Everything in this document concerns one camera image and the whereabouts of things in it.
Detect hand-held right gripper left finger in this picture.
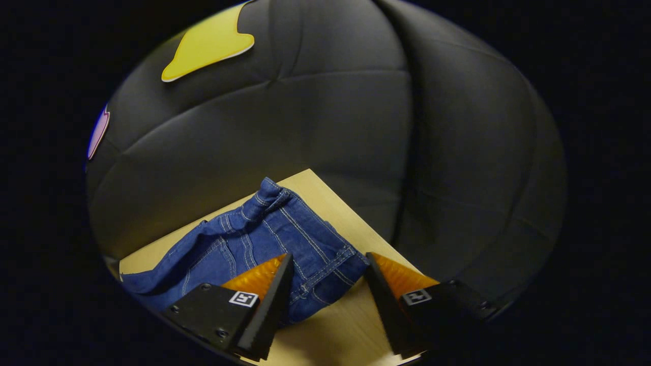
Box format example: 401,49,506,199
163,253,294,361

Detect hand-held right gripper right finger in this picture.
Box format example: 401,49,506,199
364,252,496,359

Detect blue jeans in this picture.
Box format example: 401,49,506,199
121,177,369,326

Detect black backdrop cloth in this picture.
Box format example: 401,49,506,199
85,0,568,306

